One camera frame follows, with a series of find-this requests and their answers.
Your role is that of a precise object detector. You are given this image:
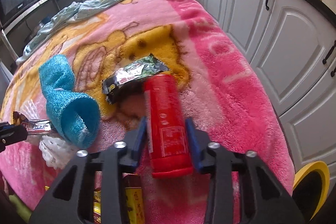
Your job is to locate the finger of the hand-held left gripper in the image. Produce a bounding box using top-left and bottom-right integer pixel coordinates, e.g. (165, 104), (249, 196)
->
(0, 122), (29, 147)

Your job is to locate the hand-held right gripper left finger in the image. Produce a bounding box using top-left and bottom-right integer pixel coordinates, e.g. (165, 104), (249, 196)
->
(28, 116), (148, 224)

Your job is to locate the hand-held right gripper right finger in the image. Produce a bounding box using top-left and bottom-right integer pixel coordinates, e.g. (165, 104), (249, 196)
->
(184, 117), (308, 224)

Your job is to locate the brown snack bar wrapper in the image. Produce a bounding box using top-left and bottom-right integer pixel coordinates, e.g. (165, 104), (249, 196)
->
(13, 112), (51, 135)

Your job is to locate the red cylindrical can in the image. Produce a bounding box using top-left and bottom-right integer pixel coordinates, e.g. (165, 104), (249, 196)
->
(143, 74), (195, 179)

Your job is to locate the yellow rim trash bin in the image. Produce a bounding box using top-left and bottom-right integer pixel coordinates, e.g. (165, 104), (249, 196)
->
(292, 161), (331, 223)

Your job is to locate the white foam fruit net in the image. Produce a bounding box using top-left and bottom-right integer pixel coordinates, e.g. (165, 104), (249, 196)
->
(39, 133), (71, 168)

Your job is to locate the black green snack wrapper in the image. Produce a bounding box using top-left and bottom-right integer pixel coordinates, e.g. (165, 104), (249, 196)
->
(102, 53), (171, 105)

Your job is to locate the pink printed blanket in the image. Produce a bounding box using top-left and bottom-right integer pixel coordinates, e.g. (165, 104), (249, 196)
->
(0, 0), (294, 224)

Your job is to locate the yellow red printed box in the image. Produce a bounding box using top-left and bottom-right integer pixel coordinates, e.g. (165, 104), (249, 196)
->
(93, 173), (145, 224)

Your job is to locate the light blue cloth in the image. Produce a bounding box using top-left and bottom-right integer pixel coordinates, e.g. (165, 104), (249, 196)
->
(17, 0), (173, 63)

